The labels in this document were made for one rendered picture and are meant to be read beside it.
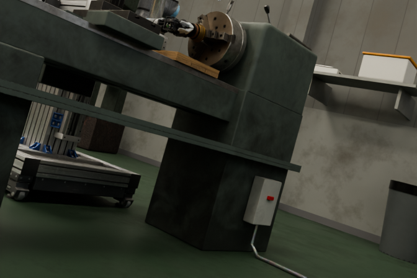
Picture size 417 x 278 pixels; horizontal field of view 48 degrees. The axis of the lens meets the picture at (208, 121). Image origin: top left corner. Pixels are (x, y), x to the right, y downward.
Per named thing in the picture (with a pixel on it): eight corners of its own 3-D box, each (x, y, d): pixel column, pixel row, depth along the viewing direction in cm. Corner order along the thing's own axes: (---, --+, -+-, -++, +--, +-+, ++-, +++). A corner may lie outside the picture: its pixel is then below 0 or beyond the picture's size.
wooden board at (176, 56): (169, 71, 259) (171, 64, 259) (217, 78, 235) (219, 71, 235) (128, 54, 237) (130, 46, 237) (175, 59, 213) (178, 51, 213)
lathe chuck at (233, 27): (190, 63, 270) (212, 12, 267) (227, 79, 249) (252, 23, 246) (179, 58, 263) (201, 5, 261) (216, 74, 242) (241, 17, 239)
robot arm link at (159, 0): (156, -29, 275) (136, 52, 273) (156, -36, 264) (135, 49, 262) (175, -24, 276) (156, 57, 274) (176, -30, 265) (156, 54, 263)
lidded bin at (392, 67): (412, 93, 491) (419, 67, 492) (403, 82, 459) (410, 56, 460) (367, 86, 520) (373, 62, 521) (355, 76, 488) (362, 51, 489)
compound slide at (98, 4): (123, 26, 226) (126, 17, 227) (136, 28, 220) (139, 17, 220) (87, 10, 211) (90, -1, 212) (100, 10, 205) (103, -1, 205)
